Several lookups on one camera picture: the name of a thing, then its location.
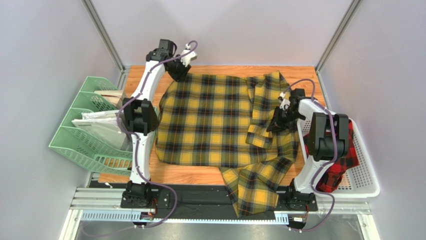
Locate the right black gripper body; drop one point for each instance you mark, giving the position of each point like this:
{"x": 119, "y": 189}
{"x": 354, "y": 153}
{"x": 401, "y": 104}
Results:
{"x": 281, "y": 119}

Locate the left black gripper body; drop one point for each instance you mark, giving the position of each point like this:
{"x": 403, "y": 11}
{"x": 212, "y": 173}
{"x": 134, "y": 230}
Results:
{"x": 178, "y": 70}

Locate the yellow plaid long sleeve shirt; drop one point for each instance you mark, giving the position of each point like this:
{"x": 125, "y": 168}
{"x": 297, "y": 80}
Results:
{"x": 221, "y": 121}

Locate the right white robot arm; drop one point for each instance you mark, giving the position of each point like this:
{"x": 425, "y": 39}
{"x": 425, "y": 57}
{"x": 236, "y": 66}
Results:
{"x": 324, "y": 137}

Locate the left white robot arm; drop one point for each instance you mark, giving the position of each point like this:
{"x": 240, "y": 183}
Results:
{"x": 141, "y": 120}

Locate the red plaid long sleeve shirt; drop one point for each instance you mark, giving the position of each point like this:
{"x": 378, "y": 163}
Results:
{"x": 333, "y": 176}

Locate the book in file rack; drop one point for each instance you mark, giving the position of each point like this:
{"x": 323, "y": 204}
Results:
{"x": 115, "y": 97}

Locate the papers in file rack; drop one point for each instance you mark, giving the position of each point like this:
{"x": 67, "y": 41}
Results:
{"x": 103, "y": 125}

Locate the white plastic basket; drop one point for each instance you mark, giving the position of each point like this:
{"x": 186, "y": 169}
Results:
{"x": 358, "y": 182}

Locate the green plastic file rack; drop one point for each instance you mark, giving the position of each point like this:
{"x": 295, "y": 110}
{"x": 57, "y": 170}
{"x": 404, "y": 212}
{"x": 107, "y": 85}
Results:
{"x": 81, "y": 147}

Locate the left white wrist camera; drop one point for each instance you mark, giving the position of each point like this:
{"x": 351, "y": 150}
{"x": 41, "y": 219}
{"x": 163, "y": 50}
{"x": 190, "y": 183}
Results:
{"x": 187, "y": 56}

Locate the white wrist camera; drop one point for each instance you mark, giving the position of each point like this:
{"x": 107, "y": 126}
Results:
{"x": 187, "y": 56}
{"x": 284, "y": 99}

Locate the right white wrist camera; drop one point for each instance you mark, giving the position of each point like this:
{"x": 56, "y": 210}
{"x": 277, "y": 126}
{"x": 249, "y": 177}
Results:
{"x": 284, "y": 99}

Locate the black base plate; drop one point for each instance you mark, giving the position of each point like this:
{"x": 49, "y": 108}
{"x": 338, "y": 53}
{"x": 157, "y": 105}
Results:
{"x": 204, "y": 202}

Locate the aluminium frame rail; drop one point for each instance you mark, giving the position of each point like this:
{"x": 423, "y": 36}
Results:
{"x": 101, "y": 204}

